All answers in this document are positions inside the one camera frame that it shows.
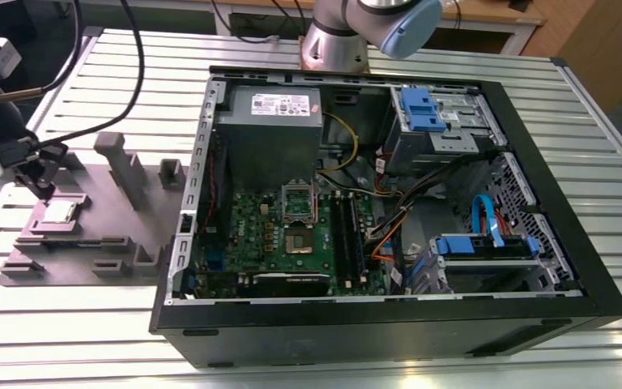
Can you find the blue drive latch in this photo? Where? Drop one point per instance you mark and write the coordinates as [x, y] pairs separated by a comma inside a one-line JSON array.
[[421, 109]]

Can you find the small black desk object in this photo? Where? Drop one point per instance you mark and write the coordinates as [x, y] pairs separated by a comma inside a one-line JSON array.
[[519, 5]]

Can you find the silver disk bay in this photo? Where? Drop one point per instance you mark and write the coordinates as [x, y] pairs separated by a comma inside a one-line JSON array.
[[484, 263]]

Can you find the CPU socket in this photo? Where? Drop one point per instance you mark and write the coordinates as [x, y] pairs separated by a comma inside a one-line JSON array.
[[300, 242]]

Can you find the grey parts rack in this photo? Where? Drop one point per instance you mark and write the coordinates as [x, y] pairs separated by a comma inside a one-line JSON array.
[[105, 247]]

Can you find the black RAM slot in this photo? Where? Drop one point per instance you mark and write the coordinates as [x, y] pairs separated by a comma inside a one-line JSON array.
[[356, 239], [339, 243]]

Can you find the silver drive cage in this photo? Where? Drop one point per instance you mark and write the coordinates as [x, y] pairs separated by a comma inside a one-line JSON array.
[[452, 142]]

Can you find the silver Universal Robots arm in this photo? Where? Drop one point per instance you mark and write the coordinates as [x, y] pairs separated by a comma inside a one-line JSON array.
[[339, 48]]

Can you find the brown cabinet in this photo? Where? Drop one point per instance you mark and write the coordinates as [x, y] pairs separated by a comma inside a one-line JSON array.
[[603, 48]]

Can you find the green motherboard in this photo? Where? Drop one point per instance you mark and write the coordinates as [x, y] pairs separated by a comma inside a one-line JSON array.
[[252, 243]]

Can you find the blue drive rail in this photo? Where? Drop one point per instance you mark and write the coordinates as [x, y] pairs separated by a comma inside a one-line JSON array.
[[416, 271]]

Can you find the black graphics card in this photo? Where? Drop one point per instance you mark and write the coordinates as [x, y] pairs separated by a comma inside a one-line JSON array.
[[289, 283]]

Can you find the black PC case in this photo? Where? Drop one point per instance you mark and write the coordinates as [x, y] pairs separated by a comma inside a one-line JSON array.
[[344, 336]]

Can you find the blue board connector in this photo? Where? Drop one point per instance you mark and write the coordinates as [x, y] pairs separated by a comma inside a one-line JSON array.
[[215, 259]]

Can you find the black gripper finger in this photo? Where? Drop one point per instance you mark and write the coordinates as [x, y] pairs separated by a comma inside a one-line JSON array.
[[52, 156], [32, 176]]

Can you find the silver CPU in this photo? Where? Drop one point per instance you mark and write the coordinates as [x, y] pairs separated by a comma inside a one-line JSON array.
[[61, 211]]

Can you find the hard disk in blue carrier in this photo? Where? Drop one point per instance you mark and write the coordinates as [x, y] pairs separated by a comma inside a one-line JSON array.
[[495, 251]]

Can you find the grey power supply unit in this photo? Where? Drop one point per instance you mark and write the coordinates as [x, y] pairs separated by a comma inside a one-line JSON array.
[[268, 146]]

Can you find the white power supply label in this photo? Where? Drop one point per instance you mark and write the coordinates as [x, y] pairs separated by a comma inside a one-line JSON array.
[[289, 99]]

